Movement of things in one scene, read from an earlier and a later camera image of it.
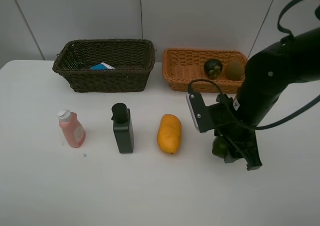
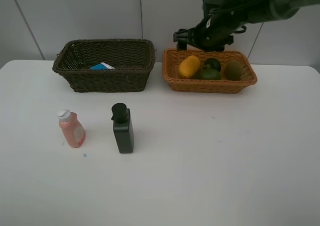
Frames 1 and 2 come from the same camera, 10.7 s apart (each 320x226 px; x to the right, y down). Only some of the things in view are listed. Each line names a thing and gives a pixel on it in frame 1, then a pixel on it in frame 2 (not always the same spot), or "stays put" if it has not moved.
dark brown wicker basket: (106, 65) stays put
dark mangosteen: (213, 68) stays put
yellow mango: (169, 133) -> (189, 66)
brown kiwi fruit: (234, 70) stays put
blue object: (98, 66) stays put
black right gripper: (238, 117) -> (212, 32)
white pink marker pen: (108, 66) stays put
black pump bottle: (123, 128) stays put
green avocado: (219, 148) -> (209, 74)
